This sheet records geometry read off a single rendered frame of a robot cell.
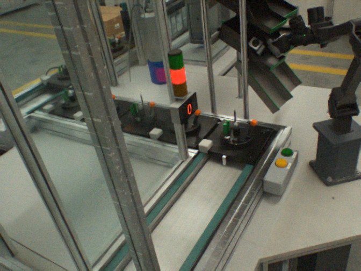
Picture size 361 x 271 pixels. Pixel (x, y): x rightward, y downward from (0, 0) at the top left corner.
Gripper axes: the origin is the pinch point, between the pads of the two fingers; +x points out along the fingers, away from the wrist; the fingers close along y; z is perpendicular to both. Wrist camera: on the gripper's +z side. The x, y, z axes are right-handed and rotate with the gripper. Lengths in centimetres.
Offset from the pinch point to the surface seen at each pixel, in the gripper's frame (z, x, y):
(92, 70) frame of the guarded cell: 22, -45, 107
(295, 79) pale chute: -23.7, 10.4, -20.6
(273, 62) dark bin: -8.6, 5.6, 0.7
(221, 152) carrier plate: -33, 11, 40
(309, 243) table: -55, -28, 49
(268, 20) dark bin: 9.1, 3.9, 1.0
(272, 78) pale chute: -17.5, 12.0, -5.3
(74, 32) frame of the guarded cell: 26, -47, 108
